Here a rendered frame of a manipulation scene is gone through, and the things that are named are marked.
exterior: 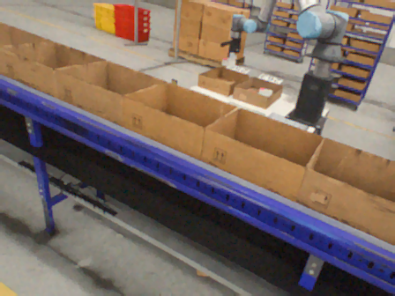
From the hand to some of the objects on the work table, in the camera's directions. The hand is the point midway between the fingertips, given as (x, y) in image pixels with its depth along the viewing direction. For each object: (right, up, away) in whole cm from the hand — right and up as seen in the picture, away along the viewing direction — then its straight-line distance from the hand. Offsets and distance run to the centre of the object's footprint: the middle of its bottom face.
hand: (228, 61), depth 248 cm
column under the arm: (+58, -50, -31) cm, 82 cm away
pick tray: (+24, -32, -10) cm, 41 cm away
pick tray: (-4, -21, -1) cm, 21 cm away
